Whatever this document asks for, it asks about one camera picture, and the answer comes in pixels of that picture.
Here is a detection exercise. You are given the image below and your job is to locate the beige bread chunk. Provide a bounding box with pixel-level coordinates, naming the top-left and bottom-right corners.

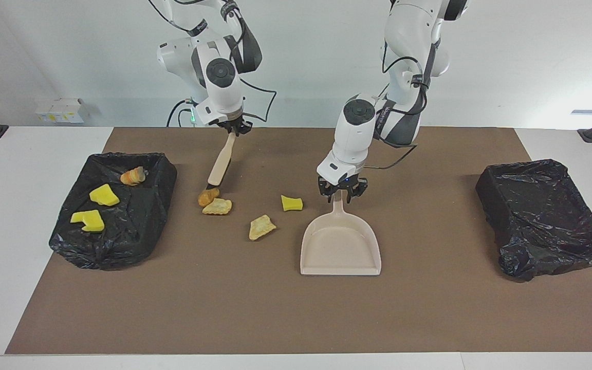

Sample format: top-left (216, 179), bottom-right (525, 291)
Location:
top-left (249, 215), bottom-right (277, 241)

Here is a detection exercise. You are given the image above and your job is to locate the beige hand brush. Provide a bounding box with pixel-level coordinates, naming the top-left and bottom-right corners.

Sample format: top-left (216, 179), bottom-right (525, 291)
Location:
top-left (207, 133), bottom-right (236, 192)

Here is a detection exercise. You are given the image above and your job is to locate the brown table mat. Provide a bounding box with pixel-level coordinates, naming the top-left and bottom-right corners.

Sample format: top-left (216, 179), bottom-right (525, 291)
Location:
top-left (6, 127), bottom-right (592, 355)

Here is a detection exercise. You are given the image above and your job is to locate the pale crinkled chip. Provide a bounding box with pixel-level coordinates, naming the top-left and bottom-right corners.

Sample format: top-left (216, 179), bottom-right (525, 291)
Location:
top-left (202, 198), bottom-right (233, 215)

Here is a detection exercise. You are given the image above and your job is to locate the orange striped croissant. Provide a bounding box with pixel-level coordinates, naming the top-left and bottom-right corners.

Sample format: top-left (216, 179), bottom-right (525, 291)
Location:
top-left (120, 166), bottom-right (146, 186)

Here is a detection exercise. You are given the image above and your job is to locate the black right base cable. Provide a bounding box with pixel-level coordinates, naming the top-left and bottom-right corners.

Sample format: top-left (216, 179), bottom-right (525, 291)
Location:
top-left (166, 100), bottom-right (194, 127)

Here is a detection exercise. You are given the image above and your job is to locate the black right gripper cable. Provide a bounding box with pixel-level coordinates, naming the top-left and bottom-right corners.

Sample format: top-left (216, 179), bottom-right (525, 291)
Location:
top-left (147, 0), bottom-right (278, 124)

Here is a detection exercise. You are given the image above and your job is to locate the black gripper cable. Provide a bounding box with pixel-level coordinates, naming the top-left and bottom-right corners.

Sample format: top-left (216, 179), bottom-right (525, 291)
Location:
top-left (363, 41), bottom-right (428, 170)
top-left (147, 0), bottom-right (278, 124)

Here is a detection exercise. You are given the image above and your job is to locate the black bag lined bin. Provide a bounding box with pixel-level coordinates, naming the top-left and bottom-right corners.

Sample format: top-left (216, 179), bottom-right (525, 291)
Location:
top-left (476, 159), bottom-right (592, 282)
top-left (49, 152), bottom-right (178, 271)

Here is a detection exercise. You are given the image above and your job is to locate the wedge yellow sponge piece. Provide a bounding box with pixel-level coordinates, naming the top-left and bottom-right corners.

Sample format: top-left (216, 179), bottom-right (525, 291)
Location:
top-left (89, 184), bottom-right (120, 207)

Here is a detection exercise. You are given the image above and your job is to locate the beige plastic dustpan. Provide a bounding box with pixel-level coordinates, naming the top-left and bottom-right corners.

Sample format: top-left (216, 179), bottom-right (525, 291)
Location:
top-left (300, 194), bottom-right (382, 276)

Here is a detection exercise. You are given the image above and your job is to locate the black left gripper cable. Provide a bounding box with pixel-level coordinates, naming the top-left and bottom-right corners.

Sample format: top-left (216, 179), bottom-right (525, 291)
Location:
top-left (363, 41), bottom-right (428, 170)

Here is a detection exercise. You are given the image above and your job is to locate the notched yellow sponge piece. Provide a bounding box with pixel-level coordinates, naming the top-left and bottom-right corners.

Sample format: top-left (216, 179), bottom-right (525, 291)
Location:
top-left (70, 210), bottom-right (105, 233)

